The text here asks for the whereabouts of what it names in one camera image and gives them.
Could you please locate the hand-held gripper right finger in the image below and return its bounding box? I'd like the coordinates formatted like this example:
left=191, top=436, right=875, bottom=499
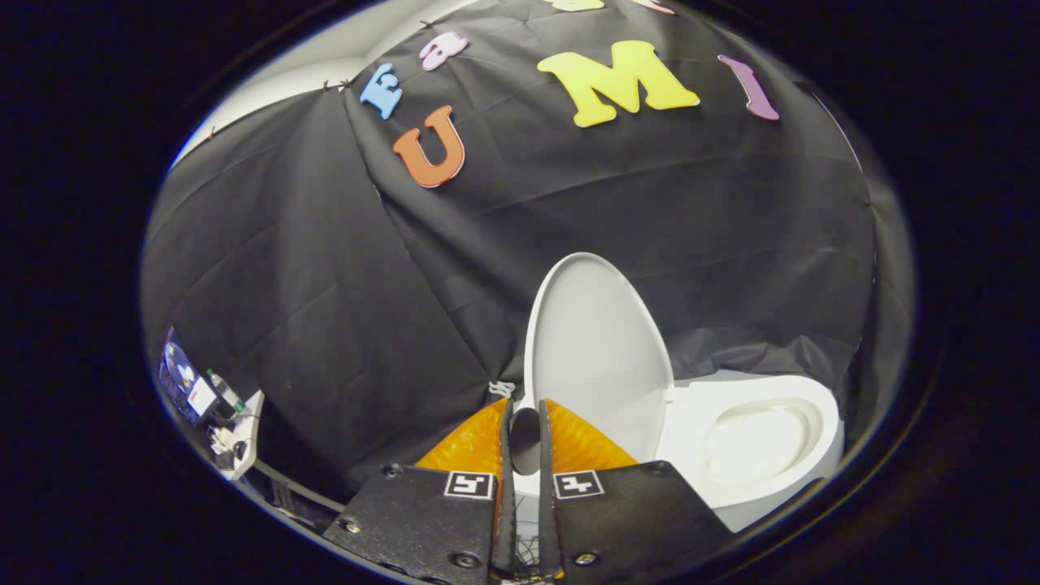
left=536, top=398, right=732, bottom=582

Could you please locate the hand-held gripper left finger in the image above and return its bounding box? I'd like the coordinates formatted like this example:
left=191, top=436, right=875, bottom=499
left=323, top=398, right=517, bottom=582

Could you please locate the black backdrop cloth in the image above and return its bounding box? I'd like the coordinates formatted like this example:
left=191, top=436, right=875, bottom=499
left=140, top=0, right=915, bottom=506

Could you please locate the white toilet lid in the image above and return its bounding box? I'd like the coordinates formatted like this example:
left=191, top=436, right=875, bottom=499
left=509, top=252, right=676, bottom=498

